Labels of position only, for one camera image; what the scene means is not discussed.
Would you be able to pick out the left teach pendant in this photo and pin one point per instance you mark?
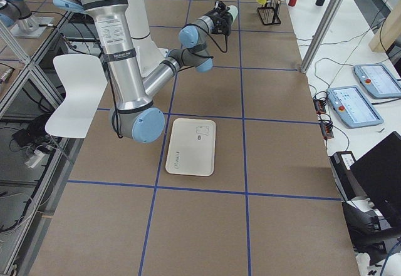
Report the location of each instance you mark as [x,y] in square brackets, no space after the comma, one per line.
[353,108]

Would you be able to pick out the right teach pendant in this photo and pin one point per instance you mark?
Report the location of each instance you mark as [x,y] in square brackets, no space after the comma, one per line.
[377,80]

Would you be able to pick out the right orange cable hub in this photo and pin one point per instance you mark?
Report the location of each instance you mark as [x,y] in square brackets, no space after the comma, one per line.
[326,126]

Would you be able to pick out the teach pendant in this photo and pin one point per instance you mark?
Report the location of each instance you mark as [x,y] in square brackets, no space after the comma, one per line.
[377,80]
[353,108]

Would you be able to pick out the cream rabbit tray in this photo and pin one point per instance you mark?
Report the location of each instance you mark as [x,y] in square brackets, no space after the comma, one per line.
[192,147]

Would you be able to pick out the white plastic chair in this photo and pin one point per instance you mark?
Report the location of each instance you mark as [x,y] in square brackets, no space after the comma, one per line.
[84,82]

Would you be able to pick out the grey aluminium post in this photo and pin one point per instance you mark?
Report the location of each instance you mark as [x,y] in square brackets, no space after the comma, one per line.
[320,34]

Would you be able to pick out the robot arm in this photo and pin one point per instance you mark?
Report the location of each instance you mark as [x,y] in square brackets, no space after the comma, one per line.
[194,54]
[133,114]

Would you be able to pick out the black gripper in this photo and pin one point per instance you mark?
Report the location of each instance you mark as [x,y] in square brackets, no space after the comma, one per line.
[217,22]

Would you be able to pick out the black laptop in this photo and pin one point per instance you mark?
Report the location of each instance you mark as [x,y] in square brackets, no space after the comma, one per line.
[378,173]

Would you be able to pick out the black computer box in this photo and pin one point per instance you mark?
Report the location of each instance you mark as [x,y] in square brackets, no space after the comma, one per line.
[351,175]

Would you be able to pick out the black wire cup rack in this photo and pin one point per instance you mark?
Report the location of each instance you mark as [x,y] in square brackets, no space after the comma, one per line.
[269,13]

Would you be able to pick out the green plastic cup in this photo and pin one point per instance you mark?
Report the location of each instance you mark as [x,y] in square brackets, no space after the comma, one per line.
[233,12]

